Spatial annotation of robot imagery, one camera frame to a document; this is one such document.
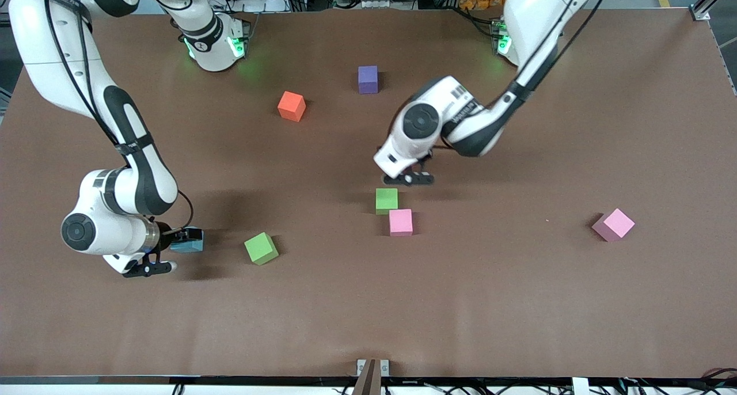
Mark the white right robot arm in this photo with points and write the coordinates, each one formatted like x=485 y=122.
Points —
x=69 y=67

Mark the white label tag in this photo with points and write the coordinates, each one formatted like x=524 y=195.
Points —
x=580 y=386

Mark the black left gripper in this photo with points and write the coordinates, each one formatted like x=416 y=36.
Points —
x=422 y=160

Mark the brown table cover sheet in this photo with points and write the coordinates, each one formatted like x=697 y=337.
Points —
x=368 y=303

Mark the green foam block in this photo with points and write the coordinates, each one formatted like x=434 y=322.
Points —
x=386 y=200
x=261 y=248

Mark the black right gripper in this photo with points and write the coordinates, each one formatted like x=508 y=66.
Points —
x=166 y=232

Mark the blue foam block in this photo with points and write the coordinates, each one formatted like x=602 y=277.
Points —
x=190 y=246

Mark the purple foam block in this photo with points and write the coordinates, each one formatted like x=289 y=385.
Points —
x=368 y=78

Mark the orange foam block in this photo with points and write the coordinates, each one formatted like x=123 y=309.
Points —
x=291 y=105

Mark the pale pink foam block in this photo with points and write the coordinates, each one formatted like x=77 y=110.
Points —
x=614 y=224

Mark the small metal bracket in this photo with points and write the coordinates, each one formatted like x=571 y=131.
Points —
x=361 y=367

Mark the aluminium frame profile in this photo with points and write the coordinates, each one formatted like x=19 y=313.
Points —
x=711 y=0

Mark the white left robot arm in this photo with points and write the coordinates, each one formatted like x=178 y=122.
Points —
x=535 y=15

